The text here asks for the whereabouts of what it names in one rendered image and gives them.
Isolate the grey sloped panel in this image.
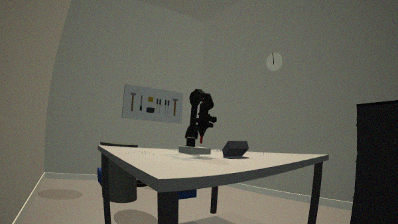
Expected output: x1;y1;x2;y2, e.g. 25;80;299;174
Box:
222;140;249;159

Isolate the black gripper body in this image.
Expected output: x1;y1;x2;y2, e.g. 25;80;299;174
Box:
191;111;214;128

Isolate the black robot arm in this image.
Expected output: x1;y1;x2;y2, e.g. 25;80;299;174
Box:
185;89;217;147

